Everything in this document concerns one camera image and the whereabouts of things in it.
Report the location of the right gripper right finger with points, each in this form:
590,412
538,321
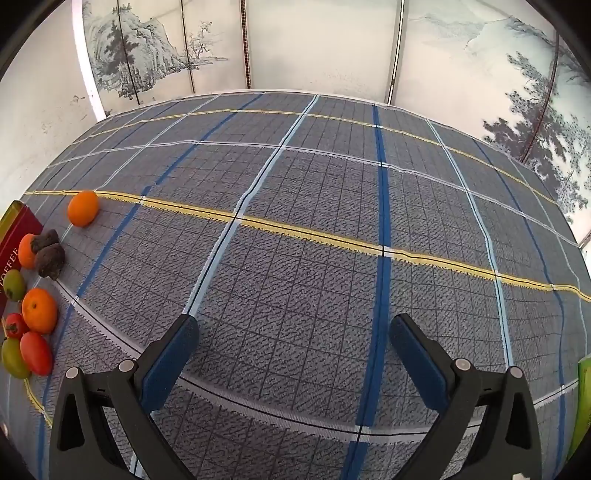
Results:
507,444

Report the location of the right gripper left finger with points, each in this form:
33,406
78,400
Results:
82,445

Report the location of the red oval tomato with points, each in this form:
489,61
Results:
36,353

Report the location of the green tomato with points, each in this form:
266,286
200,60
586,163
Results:
14,285
12,359

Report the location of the red tomato with calyx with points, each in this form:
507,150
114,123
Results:
15,326

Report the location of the large orange mandarin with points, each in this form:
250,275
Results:
40,311

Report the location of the dark passion fruit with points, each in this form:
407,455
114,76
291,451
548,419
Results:
39,242
49,261

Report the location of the small orange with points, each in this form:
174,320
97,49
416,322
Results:
26,256

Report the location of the green object at edge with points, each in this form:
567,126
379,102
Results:
582,422

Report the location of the red gold tin box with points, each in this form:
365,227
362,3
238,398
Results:
17,221

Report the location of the plaid grey tablecloth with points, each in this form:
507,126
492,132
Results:
293,227

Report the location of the painted folding screen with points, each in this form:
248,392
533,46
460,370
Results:
497,70

